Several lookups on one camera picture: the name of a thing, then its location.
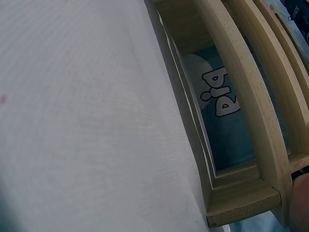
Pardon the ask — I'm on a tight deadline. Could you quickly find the person's right hand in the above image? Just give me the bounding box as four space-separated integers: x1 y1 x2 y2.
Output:
288 173 309 232

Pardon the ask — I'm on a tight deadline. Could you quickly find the light wooden slatted rack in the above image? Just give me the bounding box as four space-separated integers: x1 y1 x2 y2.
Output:
147 0 309 228

